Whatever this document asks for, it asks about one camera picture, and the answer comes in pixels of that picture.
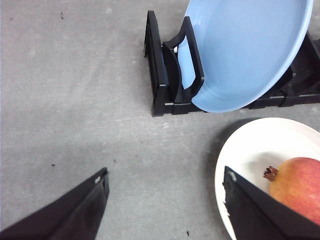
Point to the black plate rack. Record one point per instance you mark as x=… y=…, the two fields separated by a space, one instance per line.
x=299 y=87

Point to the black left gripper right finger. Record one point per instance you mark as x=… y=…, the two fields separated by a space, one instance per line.
x=257 y=214

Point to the blue plate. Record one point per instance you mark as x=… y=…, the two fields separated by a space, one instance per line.
x=245 y=48

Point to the white plate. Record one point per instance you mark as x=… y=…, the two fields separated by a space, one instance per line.
x=259 y=144

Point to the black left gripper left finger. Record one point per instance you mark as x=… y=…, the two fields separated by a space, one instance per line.
x=75 y=214

